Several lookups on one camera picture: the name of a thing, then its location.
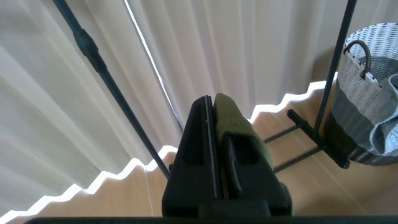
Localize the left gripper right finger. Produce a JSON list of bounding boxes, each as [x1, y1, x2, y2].
[[221, 132, 293, 218]]

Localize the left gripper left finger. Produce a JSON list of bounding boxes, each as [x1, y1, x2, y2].
[[161, 95, 223, 218]]

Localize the green t-shirt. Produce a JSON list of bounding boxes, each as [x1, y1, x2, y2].
[[212, 92, 294, 217]]

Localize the pale grey shorts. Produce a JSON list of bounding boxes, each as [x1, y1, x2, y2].
[[369, 73, 398, 157]]

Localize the white laundry basket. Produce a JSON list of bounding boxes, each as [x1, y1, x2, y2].
[[323, 22, 398, 166]]

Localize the black clothes rack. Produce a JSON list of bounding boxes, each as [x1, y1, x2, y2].
[[52, 0, 358, 180]]

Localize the beige curtain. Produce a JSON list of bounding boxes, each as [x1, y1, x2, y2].
[[0, 0, 398, 217]]

